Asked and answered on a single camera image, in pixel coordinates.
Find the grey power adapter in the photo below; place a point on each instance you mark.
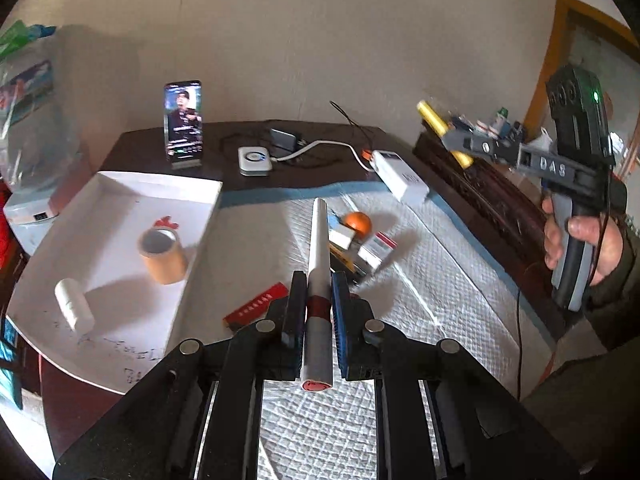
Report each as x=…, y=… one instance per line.
x=285, y=139

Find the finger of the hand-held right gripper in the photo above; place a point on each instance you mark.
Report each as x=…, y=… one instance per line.
x=485, y=149

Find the white power strip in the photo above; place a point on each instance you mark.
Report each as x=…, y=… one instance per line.
x=402, y=177

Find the green plastic bag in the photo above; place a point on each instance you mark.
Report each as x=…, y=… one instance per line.
x=20, y=32

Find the red cushion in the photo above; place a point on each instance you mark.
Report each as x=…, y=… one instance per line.
x=7, y=250

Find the white round-light router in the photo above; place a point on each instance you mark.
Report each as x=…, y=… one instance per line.
x=255, y=161

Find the small white box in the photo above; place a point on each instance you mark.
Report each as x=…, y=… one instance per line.
x=341, y=237

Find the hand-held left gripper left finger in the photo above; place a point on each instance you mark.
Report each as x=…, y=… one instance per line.
x=298, y=305

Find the white cardboard tray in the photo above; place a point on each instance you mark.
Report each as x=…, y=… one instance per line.
x=115, y=210

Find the white tube with red band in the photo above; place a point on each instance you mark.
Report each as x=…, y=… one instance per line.
x=318, y=240

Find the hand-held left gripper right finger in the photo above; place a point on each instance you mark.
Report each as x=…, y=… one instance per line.
x=338, y=310

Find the white water dispenser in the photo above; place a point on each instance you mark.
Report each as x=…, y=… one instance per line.
x=35, y=210

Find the blue water bottle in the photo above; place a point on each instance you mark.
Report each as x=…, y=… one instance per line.
x=35, y=125

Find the small red clip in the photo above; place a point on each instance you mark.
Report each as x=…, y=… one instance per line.
x=167, y=223

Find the white plastic bag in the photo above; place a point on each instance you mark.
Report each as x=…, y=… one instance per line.
x=544, y=137

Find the wooden door frame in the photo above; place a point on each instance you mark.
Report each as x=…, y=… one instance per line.
x=560, y=15

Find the green-capped white bottle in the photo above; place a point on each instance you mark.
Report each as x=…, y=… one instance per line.
x=501, y=119

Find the yellow tube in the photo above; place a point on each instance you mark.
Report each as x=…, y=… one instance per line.
x=434, y=117

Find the orange fruit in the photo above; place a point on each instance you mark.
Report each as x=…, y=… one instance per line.
x=359, y=224

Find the clear phone stand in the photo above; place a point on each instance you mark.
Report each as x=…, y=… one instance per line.
x=187, y=164

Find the small white bottle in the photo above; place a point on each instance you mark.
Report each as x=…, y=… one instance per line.
x=74, y=305

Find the red and white box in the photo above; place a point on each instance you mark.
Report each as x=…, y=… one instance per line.
x=377, y=251

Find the white quilted pad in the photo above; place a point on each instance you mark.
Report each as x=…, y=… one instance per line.
x=450, y=310

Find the teal seat cushion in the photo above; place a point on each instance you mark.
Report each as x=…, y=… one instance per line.
x=9, y=360

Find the smartphone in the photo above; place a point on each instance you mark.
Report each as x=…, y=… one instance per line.
x=183, y=122

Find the brown tape roll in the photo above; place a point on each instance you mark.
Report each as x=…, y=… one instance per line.
x=165, y=262

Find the person's right hand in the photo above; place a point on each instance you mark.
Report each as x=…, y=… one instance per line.
x=602, y=240

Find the person's right forearm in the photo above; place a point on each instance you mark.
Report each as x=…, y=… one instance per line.
x=575, y=400

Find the red strip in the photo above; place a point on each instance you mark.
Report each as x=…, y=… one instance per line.
x=255, y=306

